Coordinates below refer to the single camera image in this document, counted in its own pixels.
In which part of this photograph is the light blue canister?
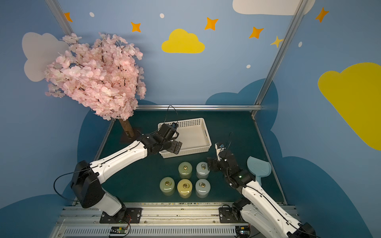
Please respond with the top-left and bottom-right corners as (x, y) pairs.
(196, 162), (210, 179)

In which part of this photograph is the yellow canister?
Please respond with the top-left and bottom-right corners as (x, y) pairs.
(177, 179), (193, 198)

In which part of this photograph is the controller board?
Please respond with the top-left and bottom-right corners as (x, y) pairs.
(109, 227), (128, 236)
(235, 226), (251, 238)

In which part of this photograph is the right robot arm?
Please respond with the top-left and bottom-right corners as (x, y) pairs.
(208, 147), (318, 238)

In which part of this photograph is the green canister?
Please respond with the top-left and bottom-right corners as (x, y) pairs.
(159, 177), (176, 196)
(178, 162), (192, 179)

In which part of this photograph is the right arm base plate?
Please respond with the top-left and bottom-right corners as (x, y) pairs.
(218, 206), (241, 224)

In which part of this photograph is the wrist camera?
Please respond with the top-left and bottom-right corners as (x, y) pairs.
(159, 123), (179, 140)
(215, 143), (225, 161)

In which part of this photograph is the pink cherry blossom tree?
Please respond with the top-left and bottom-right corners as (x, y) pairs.
(44, 33), (146, 122)

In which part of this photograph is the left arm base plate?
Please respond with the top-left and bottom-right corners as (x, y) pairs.
(99, 207), (142, 224)

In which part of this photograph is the right controller board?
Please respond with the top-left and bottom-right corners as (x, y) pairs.
(235, 226), (251, 238)

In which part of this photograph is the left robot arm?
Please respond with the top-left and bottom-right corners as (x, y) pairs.
(70, 131), (182, 221)

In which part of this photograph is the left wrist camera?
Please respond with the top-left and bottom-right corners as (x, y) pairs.
(159, 123), (179, 140)

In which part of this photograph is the dark metal tree base plate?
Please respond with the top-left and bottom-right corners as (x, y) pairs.
(119, 128), (141, 144)

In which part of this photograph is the aluminium front rail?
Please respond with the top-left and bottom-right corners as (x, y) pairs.
(47, 203), (309, 238)

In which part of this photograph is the light blue dustpan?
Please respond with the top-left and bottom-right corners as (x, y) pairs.
(247, 156), (272, 185)

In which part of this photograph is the left controller board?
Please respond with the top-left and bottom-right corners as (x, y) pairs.
(109, 227), (128, 236)

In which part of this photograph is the aluminium back frame bar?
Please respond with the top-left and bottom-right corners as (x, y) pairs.
(137, 105), (262, 111)

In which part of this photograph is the white perforated plastic basket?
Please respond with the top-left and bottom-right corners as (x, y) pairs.
(159, 118), (211, 159)

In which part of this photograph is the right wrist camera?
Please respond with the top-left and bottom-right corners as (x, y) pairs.
(215, 143), (225, 161)

